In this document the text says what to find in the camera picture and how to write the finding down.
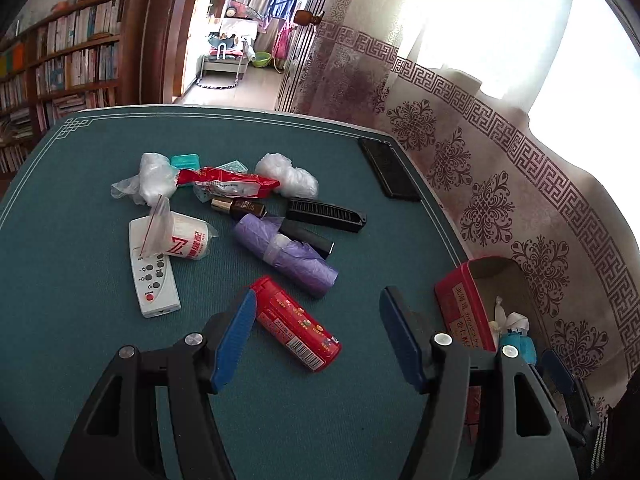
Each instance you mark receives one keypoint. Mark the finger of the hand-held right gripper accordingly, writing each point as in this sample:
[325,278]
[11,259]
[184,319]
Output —
[557,372]

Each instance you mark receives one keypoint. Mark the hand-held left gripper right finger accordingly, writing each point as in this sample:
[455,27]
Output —
[400,340]

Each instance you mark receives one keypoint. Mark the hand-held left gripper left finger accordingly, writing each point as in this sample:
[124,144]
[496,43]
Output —
[232,340]

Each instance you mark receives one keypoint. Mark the teal cloth pouch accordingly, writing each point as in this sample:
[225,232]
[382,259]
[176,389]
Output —
[526,351]

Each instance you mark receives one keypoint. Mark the red cylindrical can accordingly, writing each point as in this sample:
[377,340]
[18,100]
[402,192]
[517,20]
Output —
[295,325]

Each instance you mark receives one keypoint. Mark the red tin box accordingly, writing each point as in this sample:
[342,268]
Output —
[460,305]

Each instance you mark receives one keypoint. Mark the purple garbage bag roll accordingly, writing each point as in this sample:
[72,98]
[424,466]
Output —
[295,260]

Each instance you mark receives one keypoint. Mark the white plastic bag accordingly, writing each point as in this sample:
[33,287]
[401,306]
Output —
[290,175]

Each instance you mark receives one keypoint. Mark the clear plastic bag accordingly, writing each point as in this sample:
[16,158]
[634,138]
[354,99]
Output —
[150,180]

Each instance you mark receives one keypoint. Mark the teal dental floss box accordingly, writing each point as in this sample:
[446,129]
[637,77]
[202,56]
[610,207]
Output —
[185,161]

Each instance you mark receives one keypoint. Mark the teal felt desktop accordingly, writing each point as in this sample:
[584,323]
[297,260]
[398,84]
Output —
[75,185]

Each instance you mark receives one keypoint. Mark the white remote control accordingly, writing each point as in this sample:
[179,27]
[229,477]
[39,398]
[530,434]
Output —
[155,285]

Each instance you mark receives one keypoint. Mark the red and white paper cup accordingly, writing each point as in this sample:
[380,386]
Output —
[192,240]

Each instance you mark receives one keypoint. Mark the black rectangular tube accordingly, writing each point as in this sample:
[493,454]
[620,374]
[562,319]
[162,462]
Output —
[310,239]

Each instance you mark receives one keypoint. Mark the brown bottle with gold cap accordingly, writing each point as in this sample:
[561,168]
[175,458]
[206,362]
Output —
[245,208]

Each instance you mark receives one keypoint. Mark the small clear zip bag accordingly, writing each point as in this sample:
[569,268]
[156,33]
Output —
[157,230]

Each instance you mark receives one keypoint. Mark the black comb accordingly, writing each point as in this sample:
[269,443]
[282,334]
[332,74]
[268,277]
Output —
[325,214]

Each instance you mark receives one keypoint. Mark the red snack packet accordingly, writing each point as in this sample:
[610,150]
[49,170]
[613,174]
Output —
[225,182]

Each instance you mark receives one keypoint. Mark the black smartphone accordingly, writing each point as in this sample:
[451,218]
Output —
[390,170]

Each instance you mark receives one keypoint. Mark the pale green patterned box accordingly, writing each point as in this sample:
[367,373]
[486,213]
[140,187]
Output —
[235,166]

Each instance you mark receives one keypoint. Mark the patterned lace curtain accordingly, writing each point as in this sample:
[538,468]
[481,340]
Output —
[450,135]

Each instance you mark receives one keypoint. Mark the green plastic basin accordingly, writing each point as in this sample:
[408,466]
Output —
[261,60]

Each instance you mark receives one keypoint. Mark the wooden bookshelf with books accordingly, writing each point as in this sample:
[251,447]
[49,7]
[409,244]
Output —
[75,60]

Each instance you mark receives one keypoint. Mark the brown curtain rod finial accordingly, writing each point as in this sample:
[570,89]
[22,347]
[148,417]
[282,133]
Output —
[306,17]

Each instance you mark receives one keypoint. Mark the hanging blue clothes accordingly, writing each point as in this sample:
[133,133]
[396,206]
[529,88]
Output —
[280,2]

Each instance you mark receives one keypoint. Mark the metal frame chair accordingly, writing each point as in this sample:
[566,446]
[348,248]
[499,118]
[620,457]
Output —
[225,55]

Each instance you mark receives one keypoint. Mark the wooden door frame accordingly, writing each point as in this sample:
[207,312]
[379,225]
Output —
[165,35]

